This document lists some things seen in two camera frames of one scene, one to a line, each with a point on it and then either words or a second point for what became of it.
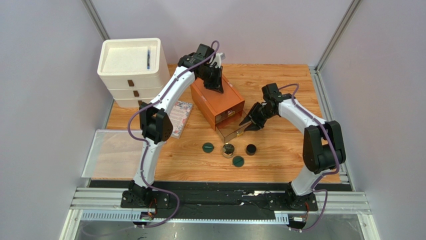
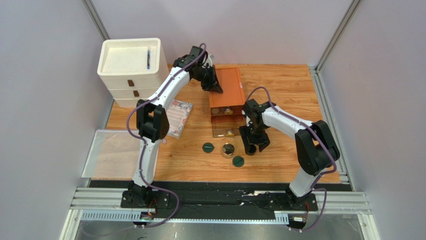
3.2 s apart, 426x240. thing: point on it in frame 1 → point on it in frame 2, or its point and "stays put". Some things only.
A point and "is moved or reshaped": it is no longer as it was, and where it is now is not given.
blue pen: (148, 60) stays put
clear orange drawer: (229, 128) is moved or reshaped
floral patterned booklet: (180, 113) stays put
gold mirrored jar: (228, 150) stays put
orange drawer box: (215, 106) is moved or reshaped
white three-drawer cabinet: (134, 70) stays put
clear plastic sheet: (114, 154) stays put
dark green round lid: (208, 147) stays put
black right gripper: (257, 114) → (254, 133)
